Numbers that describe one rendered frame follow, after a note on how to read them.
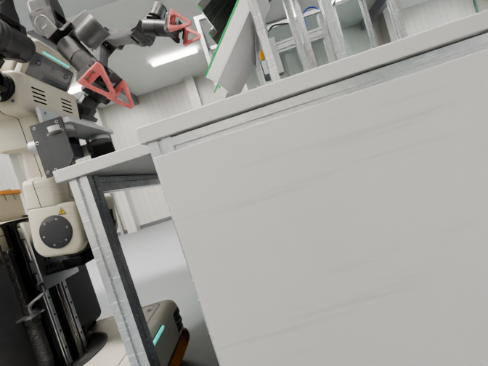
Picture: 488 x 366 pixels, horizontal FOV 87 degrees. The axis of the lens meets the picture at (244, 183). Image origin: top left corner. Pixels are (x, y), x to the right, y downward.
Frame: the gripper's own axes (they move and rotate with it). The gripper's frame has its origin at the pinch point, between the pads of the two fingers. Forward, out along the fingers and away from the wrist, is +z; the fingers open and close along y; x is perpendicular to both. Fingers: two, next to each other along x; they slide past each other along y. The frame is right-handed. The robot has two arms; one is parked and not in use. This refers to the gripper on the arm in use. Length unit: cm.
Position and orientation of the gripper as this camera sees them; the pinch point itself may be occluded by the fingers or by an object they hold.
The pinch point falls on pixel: (194, 30)
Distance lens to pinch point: 111.1
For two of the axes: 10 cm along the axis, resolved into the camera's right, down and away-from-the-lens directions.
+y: 2.0, -0.9, 9.8
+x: -1.4, 9.8, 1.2
